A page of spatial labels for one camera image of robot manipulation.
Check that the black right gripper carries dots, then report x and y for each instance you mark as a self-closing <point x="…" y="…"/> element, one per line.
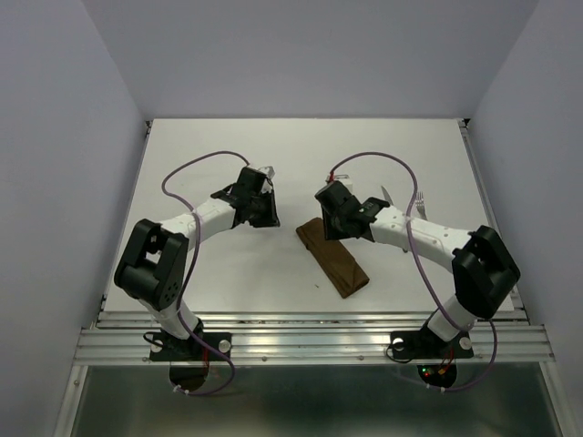
<point x="331" y="231"/>

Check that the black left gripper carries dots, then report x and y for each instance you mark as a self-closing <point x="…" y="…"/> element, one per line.
<point x="271" y="219"/>

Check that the brown cloth napkin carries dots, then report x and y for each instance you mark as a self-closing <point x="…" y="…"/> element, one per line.
<point x="335" y="260"/>

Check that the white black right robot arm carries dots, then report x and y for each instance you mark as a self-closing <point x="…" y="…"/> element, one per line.
<point x="483" y="271"/>

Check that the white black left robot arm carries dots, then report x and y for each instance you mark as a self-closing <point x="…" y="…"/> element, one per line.
<point x="152" y="266"/>

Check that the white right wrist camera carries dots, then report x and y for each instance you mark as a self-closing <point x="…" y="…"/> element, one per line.
<point x="343" y="178"/>

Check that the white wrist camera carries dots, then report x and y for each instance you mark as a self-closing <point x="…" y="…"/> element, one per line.
<point x="343" y="178"/>
<point x="268" y="171"/>

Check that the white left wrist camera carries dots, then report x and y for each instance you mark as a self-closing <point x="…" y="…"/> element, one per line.
<point x="268" y="171"/>

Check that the silver knife dark handle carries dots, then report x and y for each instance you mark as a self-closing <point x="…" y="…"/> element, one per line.
<point x="387" y="196"/>

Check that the silver fork dark handle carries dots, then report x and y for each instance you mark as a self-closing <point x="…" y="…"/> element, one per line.
<point x="420" y="205"/>

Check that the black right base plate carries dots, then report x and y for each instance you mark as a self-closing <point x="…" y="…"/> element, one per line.
<point x="414" y="345"/>

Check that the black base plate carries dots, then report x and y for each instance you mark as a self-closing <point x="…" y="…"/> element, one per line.
<point x="414" y="345"/>
<point x="165" y="348"/>

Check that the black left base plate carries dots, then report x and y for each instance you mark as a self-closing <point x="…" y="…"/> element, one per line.
<point x="165" y="348"/>

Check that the aluminium rail frame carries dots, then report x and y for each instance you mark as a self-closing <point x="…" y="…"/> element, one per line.
<point x="310" y="373"/>

